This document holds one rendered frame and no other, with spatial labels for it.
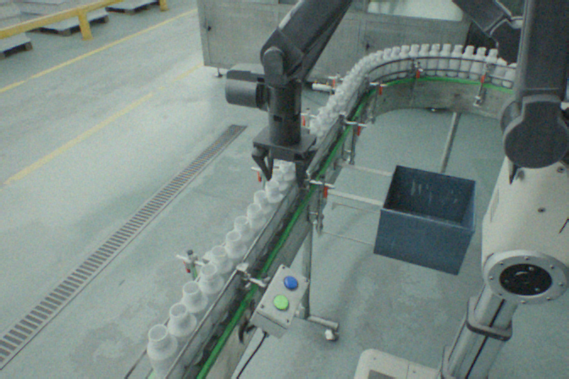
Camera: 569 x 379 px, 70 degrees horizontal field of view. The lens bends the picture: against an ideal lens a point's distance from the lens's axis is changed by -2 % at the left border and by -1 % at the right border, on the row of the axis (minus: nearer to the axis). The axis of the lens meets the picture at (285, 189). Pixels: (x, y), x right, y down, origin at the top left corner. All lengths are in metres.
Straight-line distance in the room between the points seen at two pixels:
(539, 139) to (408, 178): 1.16
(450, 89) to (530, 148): 1.95
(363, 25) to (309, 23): 3.69
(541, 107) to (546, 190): 0.28
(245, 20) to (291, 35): 4.12
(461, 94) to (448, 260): 1.24
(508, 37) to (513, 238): 0.42
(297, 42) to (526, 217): 0.54
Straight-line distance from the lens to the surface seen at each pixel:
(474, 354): 1.31
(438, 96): 2.56
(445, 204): 1.79
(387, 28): 4.28
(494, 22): 1.05
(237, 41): 4.86
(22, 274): 2.94
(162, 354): 0.88
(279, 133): 0.70
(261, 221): 1.11
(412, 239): 1.53
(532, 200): 0.87
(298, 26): 0.63
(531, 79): 0.62
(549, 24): 0.60
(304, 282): 0.99
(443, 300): 2.52
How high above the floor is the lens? 1.85
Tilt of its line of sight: 36 degrees down
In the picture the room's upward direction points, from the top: straight up
